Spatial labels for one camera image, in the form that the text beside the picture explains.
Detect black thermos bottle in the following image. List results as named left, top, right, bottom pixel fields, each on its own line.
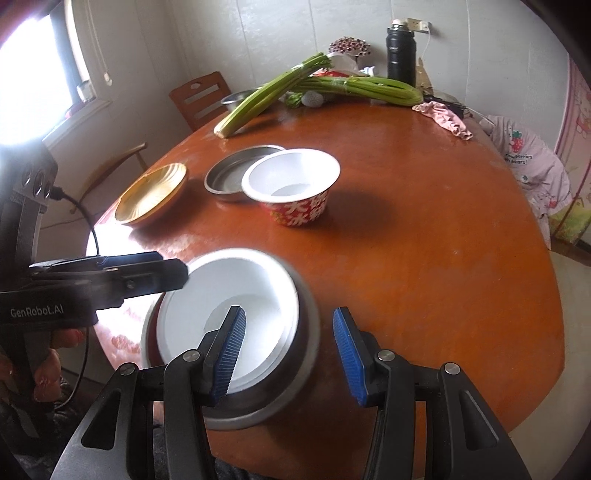
left=387, top=18, right=417, bottom=88

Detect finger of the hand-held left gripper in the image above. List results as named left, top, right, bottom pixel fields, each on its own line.
left=88, top=258, right=189, bottom=309
left=30, top=252, right=162, bottom=278

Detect window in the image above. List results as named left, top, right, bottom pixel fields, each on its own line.
left=0, top=0, right=90, bottom=144

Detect round steel plate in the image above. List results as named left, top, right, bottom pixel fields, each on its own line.
left=204, top=144, right=287, bottom=203

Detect white cable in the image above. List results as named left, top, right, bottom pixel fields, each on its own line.
left=416, top=25, right=435, bottom=63

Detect pink crumpled cloth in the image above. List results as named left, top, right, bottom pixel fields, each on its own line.
left=412, top=102, right=474, bottom=140

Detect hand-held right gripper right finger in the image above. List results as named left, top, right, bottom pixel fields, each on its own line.
left=332, top=307, right=532, bottom=480

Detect black cable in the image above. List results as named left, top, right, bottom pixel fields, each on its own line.
left=53, top=186, right=101, bottom=409

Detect brown cardboard piece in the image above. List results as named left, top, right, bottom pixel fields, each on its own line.
left=414, top=58, right=437, bottom=90

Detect pink cartoon door curtain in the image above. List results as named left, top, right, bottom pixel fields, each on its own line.
left=554, top=60, right=591, bottom=268

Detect pink strawberry print jacket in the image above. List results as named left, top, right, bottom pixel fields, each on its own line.
left=475, top=114, right=571, bottom=250

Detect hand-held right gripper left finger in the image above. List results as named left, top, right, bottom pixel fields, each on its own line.
left=60, top=305, right=247, bottom=480

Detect small steel bowl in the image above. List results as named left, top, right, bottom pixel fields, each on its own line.
left=221, top=89, right=262, bottom=112

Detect dried lotus pods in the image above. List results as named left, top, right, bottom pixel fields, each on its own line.
left=329, top=36, right=371, bottom=57

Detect person's left hand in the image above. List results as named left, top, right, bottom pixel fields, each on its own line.
left=36, top=329, right=86, bottom=387

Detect wooden slotted chair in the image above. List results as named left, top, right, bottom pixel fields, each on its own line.
left=169, top=71, right=232, bottom=132

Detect red paper bowl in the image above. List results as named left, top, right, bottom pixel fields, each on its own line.
left=156, top=248, right=298, bottom=395
left=241, top=148, right=341, bottom=228

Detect wrapped green celery bunch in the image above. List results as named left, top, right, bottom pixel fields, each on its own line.
left=284, top=76, right=424, bottom=109

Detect white blind cord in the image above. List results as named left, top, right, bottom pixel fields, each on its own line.
left=90, top=0, right=114, bottom=86

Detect black flat object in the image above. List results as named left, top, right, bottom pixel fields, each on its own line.
left=424, top=93, right=467, bottom=115

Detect red and white plastic bag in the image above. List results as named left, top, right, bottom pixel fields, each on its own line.
left=311, top=53, right=370, bottom=79

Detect large steel bowl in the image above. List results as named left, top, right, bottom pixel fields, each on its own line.
left=141, top=249, right=321, bottom=430

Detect wooden armchair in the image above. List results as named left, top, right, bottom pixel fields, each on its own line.
left=69, top=142, right=149, bottom=215

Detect yellow shell-shaped plate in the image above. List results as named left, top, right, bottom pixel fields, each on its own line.
left=115, top=162, right=188, bottom=224

